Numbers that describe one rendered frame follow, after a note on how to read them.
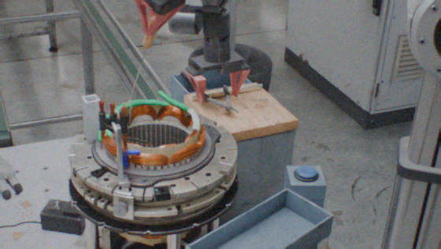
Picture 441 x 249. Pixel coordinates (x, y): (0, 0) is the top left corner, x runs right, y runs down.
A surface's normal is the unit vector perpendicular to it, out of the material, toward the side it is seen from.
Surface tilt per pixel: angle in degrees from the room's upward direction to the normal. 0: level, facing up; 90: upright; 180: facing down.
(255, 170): 90
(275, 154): 90
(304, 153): 0
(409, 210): 90
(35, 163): 0
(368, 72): 90
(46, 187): 0
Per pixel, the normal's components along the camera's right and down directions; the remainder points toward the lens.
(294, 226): 0.04, -0.87
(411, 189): -0.25, 0.47
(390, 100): 0.38, 0.45
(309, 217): -0.72, 0.32
